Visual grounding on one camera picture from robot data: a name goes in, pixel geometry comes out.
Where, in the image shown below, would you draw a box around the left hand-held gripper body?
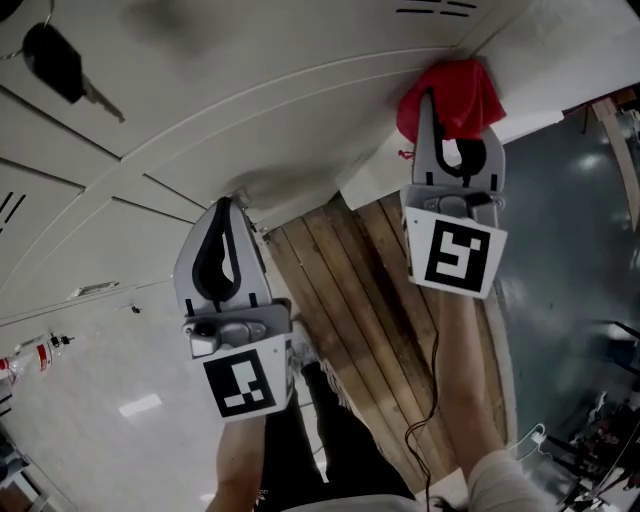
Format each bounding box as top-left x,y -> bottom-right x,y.
180,298 -> 297,424

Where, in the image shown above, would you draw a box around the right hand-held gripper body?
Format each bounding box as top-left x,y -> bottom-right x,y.
401,182 -> 509,301

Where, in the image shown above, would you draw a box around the red knitted cloth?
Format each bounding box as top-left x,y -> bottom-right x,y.
396,58 -> 507,161

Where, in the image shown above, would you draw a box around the white cabinet door panel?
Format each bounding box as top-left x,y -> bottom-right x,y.
0,0 -> 481,160

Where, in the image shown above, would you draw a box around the person's left forearm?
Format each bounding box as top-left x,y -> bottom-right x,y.
204,413 -> 267,512

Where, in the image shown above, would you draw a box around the person's right forearm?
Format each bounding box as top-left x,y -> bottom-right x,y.
436,292 -> 509,474

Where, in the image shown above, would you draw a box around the grey metal locker cabinet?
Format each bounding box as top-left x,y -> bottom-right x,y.
0,0 -> 640,334

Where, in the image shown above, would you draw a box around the person's white shoe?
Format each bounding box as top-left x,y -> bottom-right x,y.
288,319 -> 321,376

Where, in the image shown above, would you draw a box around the wooden plank platform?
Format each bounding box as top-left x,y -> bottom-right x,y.
262,191 -> 512,496

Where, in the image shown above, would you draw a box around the person's black trousers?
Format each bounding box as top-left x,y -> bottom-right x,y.
259,360 -> 417,501

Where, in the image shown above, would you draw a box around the clear bottle red label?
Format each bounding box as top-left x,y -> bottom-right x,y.
13,333 -> 76,375

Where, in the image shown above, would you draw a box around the black key fob with key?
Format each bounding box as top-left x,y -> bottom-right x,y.
0,8 -> 126,124

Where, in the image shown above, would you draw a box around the recessed metal door handle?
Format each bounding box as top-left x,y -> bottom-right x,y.
73,281 -> 121,300

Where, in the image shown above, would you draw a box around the wooden frame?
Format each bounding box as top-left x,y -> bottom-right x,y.
582,92 -> 640,234

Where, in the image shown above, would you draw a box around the thin black cable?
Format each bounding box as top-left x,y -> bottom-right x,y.
403,309 -> 442,506

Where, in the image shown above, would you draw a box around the white cable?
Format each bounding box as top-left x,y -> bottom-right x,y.
507,423 -> 547,459

